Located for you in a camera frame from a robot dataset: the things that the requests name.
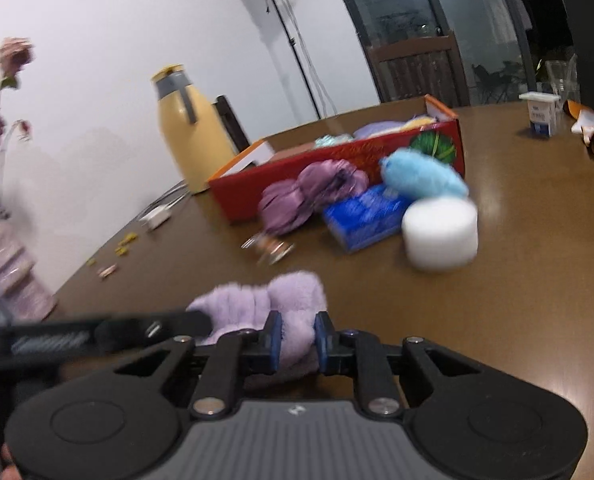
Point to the bunch of dried pink roses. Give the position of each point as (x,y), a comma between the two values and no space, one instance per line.
(14,57)

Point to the wooden slatted chair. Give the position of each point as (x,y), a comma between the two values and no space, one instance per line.
(417,72)

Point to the purple towel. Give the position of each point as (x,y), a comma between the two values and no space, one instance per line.
(382,129)

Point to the lavender fluffy sock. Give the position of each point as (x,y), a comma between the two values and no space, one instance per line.
(287,300)

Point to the speckled lilac ceramic vase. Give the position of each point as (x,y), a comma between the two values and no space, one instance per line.
(12,270)

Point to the red cardboard box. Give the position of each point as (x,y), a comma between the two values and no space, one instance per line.
(357,160)

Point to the mauve satin scrunchie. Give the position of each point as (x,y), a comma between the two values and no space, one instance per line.
(284,207)
(332,182)

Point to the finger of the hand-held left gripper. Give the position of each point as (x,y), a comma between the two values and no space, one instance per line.
(177,324)

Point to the white and yellow hamster plush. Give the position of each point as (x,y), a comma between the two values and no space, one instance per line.
(421,121)

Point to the scattered yellow flower buds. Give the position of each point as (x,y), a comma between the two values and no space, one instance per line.
(124,245)

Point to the small white milk carton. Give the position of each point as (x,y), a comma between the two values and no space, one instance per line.
(541,112)

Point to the small clear shiny object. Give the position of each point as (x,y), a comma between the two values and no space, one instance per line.
(272,250)

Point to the white charger block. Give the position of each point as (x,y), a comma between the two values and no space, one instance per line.
(156,217)

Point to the white foam cylinder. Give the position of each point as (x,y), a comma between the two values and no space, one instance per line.
(439,232)

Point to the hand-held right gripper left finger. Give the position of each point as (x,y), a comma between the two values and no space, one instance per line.
(273,342)

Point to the blue tissue pack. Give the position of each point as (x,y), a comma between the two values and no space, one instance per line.
(364,217)

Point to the light blue plush toy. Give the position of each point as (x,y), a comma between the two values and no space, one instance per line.
(422,175)

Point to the clear drinking glass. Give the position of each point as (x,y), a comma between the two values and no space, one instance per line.
(562,80)

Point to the dark framed sliding glass door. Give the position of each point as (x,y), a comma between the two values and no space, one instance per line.
(392,5)

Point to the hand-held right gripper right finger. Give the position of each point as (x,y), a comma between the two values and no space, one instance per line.
(321,345)

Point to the yellow thermos jug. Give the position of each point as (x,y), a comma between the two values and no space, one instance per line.
(192,135)

